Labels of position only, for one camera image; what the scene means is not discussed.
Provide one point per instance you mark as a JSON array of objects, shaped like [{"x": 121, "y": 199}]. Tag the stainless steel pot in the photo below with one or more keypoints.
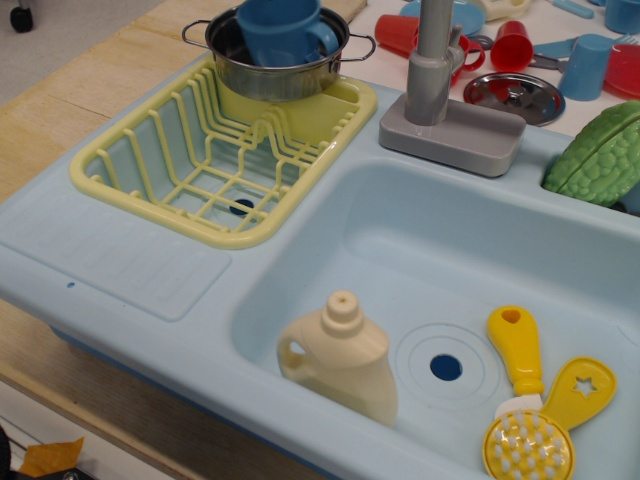
[{"x": 236, "y": 70}]

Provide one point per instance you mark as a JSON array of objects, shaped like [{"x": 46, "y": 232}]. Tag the yellow round scrubber brush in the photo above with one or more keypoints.
[{"x": 536, "y": 444}]

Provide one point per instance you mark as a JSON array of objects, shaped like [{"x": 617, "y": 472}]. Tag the red mug behind faucet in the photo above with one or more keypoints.
[{"x": 474, "y": 57}]

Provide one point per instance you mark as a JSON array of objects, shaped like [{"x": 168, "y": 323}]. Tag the green bumpy toy vegetable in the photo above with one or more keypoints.
[{"x": 601, "y": 164}]

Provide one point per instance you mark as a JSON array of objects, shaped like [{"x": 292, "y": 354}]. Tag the yellow dish brush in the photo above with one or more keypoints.
[{"x": 514, "y": 333}]

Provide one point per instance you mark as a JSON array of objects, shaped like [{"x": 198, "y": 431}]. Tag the blue plastic cup with handle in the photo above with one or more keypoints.
[{"x": 285, "y": 33}]

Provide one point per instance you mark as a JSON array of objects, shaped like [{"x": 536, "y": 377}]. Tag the red upright cup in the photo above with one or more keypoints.
[{"x": 512, "y": 50}]

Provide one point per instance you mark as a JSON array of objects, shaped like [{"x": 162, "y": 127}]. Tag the red bowl right edge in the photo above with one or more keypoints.
[{"x": 622, "y": 75}]

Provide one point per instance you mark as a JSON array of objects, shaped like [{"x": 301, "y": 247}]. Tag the orange tape piece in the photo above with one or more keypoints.
[{"x": 45, "y": 459}]

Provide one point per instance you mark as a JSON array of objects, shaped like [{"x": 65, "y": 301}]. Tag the blue toy knife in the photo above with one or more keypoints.
[{"x": 557, "y": 49}]

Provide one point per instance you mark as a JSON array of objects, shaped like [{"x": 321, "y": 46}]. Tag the blue cup top right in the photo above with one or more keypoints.
[{"x": 622, "y": 16}]

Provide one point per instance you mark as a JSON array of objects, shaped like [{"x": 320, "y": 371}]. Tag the black caster wheel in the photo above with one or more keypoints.
[{"x": 21, "y": 19}]

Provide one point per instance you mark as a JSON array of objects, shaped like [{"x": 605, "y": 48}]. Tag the red cup lying down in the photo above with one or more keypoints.
[{"x": 397, "y": 33}]

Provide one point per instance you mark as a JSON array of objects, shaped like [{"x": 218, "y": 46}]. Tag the grey toy faucet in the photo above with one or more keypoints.
[{"x": 425, "y": 123}]

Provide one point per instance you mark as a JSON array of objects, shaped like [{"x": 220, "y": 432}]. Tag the light blue toy sink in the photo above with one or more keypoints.
[{"x": 428, "y": 250}]

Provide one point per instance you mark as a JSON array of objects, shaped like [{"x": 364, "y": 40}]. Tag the blue inverted cup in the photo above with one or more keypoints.
[{"x": 584, "y": 74}]

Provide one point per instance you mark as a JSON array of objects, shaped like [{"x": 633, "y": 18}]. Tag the pale yellow dish rack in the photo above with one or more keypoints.
[{"x": 220, "y": 168}]

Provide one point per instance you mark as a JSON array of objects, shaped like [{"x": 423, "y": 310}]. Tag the blue plate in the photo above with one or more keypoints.
[{"x": 471, "y": 17}]

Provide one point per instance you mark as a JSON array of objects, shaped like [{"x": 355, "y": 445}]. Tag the cream toy item top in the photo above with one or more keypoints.
[{"x": 498, "y": 9}]

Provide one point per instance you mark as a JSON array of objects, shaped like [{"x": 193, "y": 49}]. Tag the steel pot lid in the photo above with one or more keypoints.
[{"x": 537, "y": 101}]

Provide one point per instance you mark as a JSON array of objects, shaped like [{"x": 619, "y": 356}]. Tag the cream toy detergent bottle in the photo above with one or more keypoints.
[{"x": 339, "y": 353}]

